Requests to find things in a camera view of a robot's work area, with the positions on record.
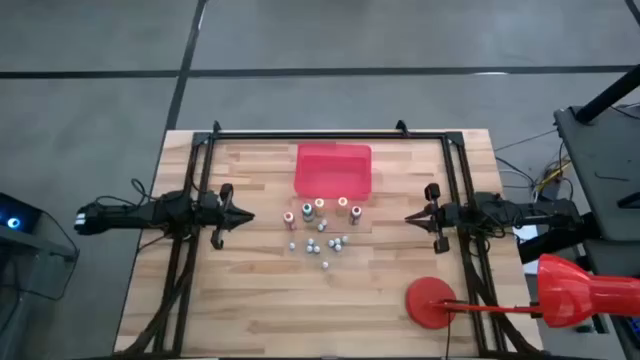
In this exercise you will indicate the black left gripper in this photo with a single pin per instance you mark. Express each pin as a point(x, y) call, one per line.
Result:
point(217, 212)

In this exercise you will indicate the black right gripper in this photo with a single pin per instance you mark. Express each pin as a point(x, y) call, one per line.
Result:
point(440, 215)

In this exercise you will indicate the red-orange food coloring bottle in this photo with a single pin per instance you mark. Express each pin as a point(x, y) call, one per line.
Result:
point(288, 221)

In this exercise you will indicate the dark red food coloring bottle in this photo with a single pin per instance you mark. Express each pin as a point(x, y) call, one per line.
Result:
point(355, 215)

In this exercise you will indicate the green food coloring bottle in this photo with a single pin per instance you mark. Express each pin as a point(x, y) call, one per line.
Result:
point(308, 212)

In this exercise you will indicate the yellow food coloring bottle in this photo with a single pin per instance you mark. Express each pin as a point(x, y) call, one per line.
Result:
point(342, 205)
point(319, 206)

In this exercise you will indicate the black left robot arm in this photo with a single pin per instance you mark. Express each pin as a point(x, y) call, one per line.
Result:
point(125, 215)

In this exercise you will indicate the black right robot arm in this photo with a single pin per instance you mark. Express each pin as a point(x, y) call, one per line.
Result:
point(525, 215)

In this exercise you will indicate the red desk lamp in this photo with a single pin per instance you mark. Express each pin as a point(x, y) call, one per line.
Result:
point(430, 302)

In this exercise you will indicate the pink plastic bin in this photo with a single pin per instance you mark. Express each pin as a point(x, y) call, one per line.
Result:
point(332, 175)

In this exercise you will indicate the white paper sheet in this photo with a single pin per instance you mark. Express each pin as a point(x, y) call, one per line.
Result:
point(524, 232)

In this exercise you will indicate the black cart beam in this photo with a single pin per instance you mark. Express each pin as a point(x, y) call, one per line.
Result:
point(550, 247)

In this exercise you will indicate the grey cart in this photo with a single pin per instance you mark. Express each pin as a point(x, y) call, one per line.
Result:
point(600, 165)

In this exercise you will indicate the grey side table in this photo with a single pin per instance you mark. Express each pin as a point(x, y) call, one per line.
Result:
point(40, 242)

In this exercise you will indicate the black controller box with lights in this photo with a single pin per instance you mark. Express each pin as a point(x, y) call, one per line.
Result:
point(22, 212)

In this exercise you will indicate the black pole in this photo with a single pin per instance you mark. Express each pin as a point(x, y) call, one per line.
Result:
point(607, 95)

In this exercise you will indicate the black aluminium table frame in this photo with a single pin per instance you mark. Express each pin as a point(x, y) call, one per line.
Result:
point(260, 135)

